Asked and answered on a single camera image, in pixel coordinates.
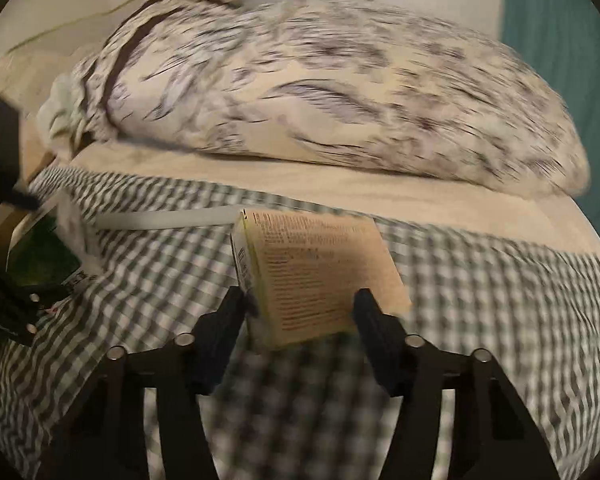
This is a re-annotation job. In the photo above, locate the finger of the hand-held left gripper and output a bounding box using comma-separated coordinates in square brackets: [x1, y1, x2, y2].
[0, 255, 73, 347]
[0, 99, 41, 211]

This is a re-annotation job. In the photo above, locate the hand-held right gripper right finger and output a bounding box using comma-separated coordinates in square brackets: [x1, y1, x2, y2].
[352, 287, 561, 480]

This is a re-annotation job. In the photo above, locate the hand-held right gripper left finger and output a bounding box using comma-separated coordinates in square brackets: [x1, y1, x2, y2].
[35, 285, 248, 480]

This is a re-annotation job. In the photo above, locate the brown cardboard box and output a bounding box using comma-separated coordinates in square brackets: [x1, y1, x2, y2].
[0, 120, 58, 271]

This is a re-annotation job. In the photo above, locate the green medicine box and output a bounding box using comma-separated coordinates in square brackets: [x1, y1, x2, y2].
[5, 195, 98, 301]

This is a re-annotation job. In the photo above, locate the beige carton box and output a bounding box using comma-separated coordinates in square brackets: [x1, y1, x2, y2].
[230, 209, 413, 352]

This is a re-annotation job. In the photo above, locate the pale knitted cloth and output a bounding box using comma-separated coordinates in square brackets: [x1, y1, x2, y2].
[35, 75, 88, 148]

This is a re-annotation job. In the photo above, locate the checked cloth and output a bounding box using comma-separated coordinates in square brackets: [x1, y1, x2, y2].
[0, 165, 600, 480]

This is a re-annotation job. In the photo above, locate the white flat strip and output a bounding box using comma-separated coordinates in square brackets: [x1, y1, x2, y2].
[95, 205, 243, 231]

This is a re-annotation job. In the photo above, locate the floral duvet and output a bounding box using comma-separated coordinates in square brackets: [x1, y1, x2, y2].
[70, 0, 593, 198]

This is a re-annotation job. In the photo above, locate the teal curtain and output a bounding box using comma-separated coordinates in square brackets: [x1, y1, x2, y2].
[500, 0, 600, 271]

